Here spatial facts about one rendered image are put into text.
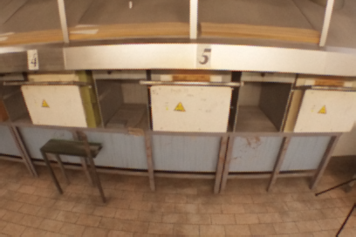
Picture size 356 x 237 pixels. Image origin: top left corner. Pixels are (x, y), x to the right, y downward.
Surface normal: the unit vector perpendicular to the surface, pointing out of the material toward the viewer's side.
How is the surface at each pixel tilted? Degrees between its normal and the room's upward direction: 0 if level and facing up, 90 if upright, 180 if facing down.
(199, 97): 90
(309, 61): 80
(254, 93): 90
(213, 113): 90
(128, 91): 90
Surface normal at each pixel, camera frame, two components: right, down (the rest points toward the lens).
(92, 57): -0.05, 0.23
